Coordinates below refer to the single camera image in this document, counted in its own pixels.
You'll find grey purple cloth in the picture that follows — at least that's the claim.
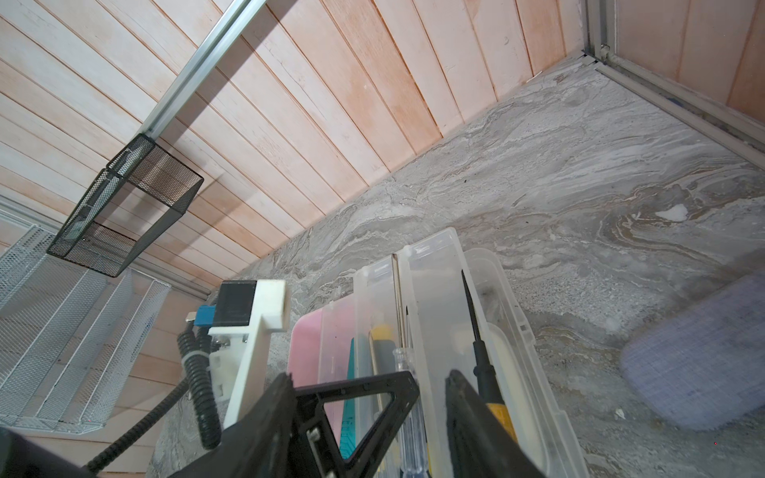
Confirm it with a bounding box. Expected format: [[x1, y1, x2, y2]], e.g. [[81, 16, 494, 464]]
[[621, 271, 764, 431]]

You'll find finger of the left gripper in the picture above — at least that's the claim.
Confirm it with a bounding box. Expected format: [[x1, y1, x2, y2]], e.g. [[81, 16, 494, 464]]
[[289, 372, 420, 477]]

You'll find white wire mesh shelf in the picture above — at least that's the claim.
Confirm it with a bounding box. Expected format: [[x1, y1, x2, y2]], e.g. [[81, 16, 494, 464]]
[[1, 226, 171, 435]]

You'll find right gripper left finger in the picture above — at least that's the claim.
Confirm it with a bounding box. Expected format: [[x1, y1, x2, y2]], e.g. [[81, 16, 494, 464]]
[[173, 374, 297, 478]]

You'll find black mesh basket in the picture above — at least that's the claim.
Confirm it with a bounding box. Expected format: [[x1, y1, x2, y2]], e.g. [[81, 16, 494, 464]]
[[47, 135, 203, 278]]

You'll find black corrugated cable conduit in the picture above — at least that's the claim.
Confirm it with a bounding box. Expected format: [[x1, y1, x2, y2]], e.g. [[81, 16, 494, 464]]
[[82, 319, 223, 476]]

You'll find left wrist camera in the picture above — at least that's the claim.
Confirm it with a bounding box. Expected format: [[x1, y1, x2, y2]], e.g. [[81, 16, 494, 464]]
[[193, 279, 290, 429]]

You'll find black yellow screwdriver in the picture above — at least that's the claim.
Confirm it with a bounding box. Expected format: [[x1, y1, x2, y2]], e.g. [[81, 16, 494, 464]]
[[368, 325, 398, 374]]

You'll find teal utility knife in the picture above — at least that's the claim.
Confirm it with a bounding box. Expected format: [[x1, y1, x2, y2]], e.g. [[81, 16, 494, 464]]
[[339, 340, 357, 459]]

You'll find clear handled screwdriver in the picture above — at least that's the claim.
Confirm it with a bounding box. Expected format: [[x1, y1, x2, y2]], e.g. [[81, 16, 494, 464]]
[[392, 253, 428, 477]]

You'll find pink plastic tool box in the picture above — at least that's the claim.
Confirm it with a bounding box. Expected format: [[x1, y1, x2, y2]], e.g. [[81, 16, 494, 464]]
[[288, 228, 588, 477]]

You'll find orange handled screwdriver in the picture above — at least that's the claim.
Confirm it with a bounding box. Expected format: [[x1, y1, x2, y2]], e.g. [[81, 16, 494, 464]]
[[460, 270, 518, 442]]

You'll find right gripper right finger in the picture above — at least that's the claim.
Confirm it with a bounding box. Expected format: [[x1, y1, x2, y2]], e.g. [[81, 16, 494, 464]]
[[445, 370, 544, 478]]

